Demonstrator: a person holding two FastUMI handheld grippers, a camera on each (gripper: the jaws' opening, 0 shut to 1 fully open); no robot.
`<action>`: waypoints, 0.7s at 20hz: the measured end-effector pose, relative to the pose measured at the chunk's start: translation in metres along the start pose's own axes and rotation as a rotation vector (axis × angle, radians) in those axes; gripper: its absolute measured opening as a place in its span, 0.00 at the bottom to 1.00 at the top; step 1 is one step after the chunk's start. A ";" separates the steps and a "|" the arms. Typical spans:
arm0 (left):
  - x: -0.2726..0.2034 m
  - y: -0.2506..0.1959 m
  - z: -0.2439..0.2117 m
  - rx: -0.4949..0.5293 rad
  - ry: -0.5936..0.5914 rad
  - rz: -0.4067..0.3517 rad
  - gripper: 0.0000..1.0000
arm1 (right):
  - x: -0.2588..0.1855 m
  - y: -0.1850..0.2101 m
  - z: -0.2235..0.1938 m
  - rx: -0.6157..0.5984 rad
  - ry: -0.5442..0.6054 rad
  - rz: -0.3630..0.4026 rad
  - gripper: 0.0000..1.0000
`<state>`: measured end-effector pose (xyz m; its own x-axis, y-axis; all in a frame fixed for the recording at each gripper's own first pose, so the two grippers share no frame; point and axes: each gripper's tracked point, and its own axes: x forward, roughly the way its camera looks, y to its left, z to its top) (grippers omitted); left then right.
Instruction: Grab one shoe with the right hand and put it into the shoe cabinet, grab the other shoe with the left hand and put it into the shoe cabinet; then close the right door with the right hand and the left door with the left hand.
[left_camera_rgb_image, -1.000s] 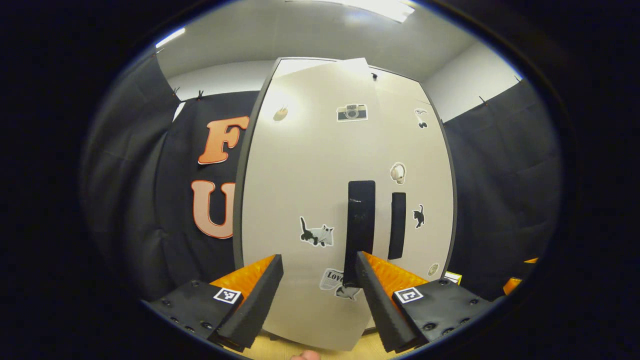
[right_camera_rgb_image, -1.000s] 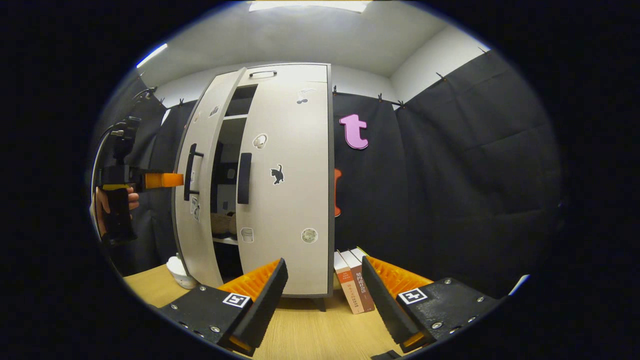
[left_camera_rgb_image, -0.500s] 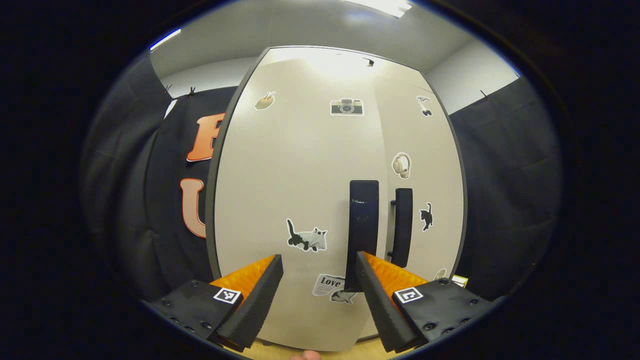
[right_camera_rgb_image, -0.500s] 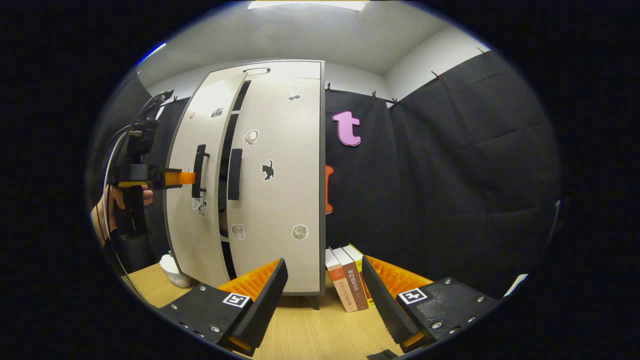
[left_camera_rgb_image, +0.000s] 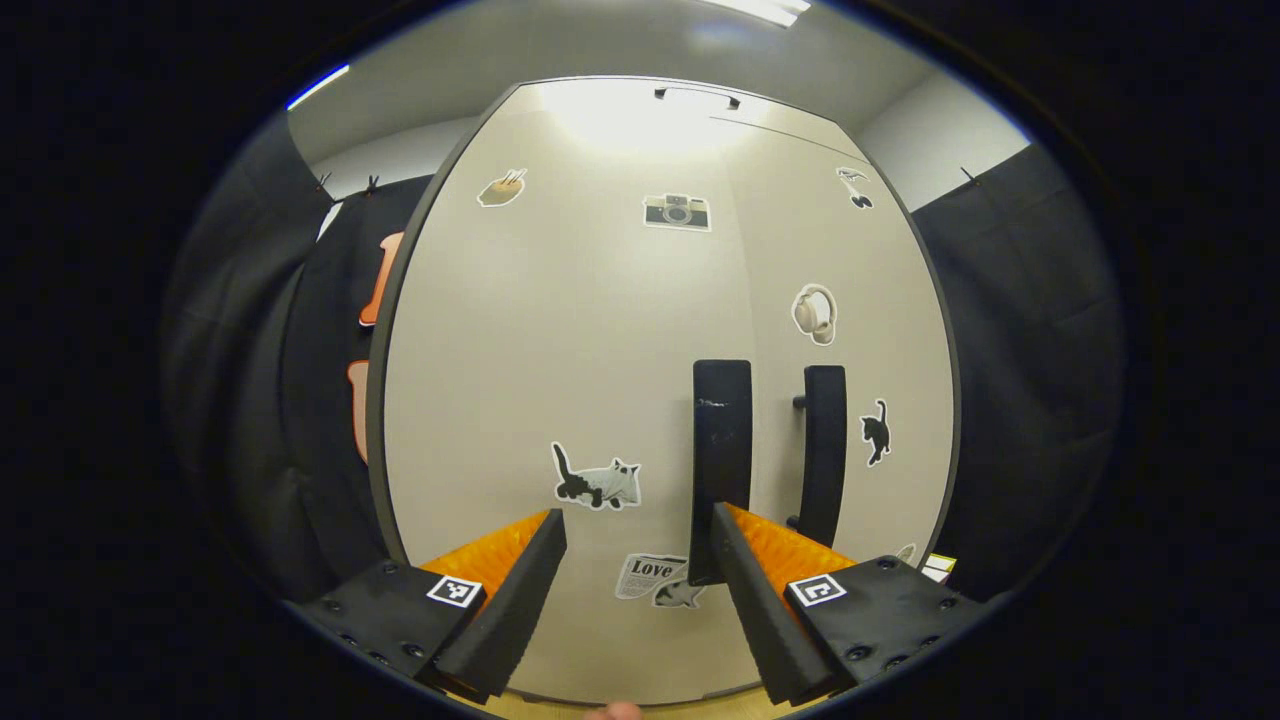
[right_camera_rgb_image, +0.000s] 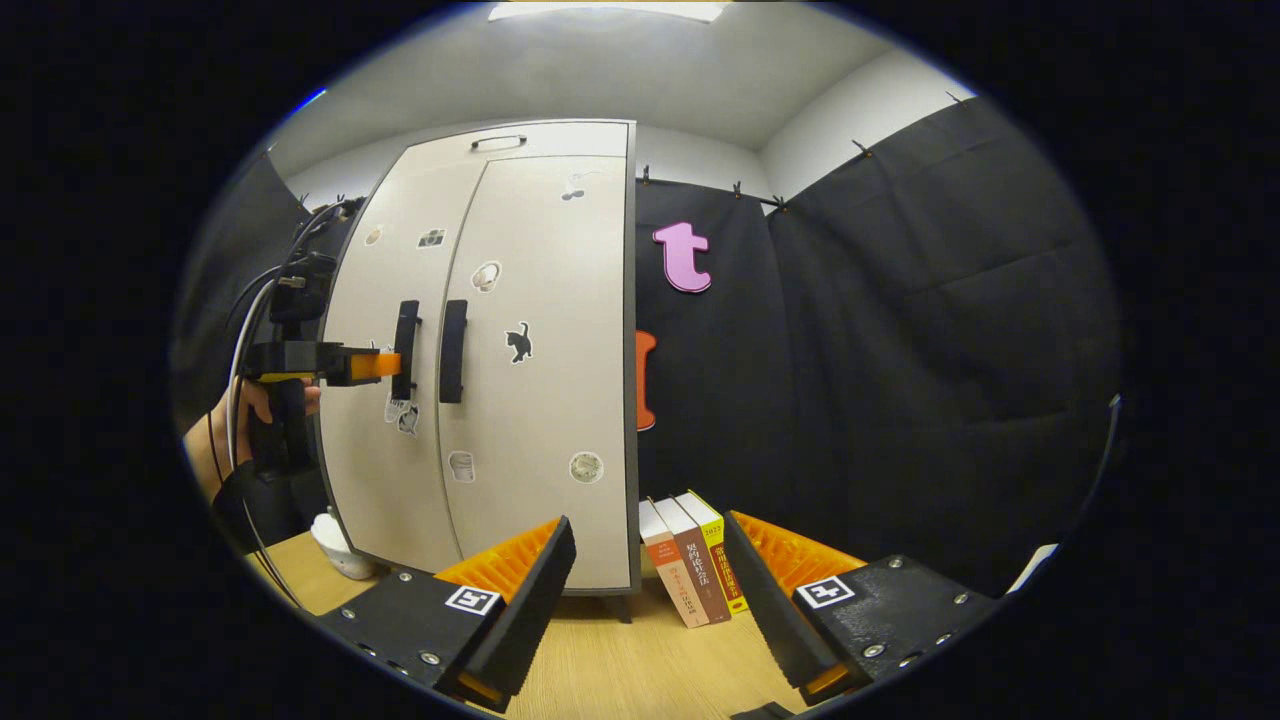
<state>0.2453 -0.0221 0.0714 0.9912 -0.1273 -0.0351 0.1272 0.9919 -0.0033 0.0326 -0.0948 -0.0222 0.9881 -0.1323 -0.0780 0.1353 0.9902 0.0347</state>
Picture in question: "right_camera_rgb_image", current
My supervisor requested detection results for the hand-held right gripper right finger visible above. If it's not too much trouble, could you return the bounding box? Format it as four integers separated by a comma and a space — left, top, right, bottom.
723, 512, 1003, 706

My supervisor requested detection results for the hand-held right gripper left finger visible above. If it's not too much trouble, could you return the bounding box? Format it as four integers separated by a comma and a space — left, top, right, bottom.
318, 515, 578, 713

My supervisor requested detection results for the white cabinet door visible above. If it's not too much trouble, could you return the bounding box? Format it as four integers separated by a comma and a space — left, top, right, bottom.
437, 155, 633, 593
318, 155, 491, 576

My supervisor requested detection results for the white shoe cabinet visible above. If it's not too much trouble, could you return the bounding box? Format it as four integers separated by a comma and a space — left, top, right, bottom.
315, 120, 643, 623

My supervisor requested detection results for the brown book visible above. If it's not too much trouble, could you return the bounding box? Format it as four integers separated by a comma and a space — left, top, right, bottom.
655, 495, 733, 624

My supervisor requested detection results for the yellow book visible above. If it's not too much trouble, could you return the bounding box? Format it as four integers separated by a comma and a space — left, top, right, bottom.
678, 489, 751, 616

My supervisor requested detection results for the orange and white book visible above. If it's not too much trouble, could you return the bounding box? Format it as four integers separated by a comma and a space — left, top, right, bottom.
638, 497, 711, 630

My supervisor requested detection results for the white round object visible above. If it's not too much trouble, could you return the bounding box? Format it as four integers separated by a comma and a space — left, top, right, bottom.
310, 508, 379, 581

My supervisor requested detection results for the black backdrop cloth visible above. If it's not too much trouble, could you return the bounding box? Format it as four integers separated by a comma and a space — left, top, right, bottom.
633, 175, 786, 561
762, 95, 1126, 601

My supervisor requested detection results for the large ceiling light panel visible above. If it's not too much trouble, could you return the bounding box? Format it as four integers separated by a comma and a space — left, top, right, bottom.
488, 0, 731, 23

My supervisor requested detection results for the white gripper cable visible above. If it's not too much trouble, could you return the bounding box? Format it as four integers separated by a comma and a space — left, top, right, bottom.
205, 198, 366, 611

